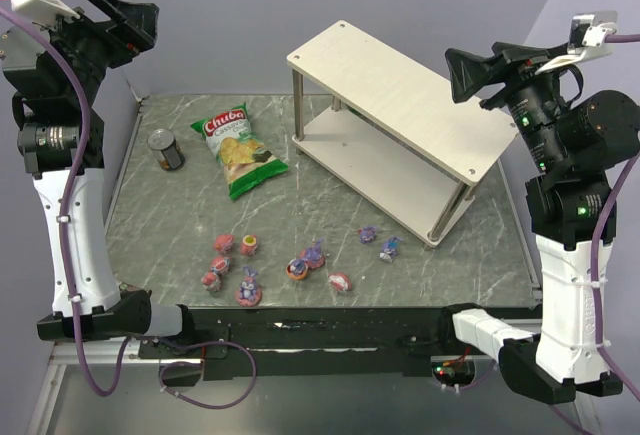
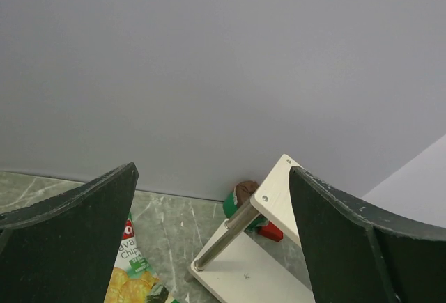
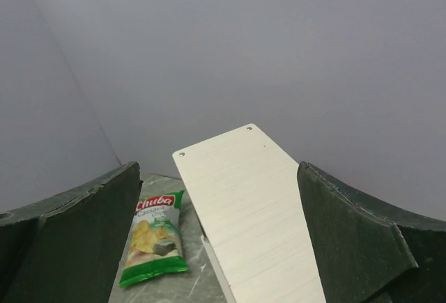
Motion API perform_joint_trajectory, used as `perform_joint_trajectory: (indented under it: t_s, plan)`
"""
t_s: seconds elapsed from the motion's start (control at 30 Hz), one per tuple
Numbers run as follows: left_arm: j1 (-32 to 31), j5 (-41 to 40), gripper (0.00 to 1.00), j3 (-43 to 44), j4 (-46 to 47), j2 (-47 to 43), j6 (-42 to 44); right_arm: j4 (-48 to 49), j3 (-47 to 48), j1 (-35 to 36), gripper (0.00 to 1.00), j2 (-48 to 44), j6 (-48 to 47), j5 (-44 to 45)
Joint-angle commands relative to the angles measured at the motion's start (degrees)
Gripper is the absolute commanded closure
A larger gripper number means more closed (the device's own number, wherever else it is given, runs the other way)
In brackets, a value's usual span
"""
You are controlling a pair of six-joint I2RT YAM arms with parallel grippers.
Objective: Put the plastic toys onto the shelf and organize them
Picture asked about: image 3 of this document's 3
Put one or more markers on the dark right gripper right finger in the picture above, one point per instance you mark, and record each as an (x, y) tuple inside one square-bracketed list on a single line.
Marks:
[(367, 250)]

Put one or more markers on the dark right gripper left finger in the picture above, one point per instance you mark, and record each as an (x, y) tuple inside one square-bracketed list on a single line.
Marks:
[(67, 248)]

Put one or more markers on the white wooden two-tier shelf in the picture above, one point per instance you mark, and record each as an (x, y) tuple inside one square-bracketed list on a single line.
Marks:
[(244, 190)]

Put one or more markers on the green Chuba chips bag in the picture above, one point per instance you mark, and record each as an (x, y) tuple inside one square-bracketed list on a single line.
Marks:
[(155, 243)]

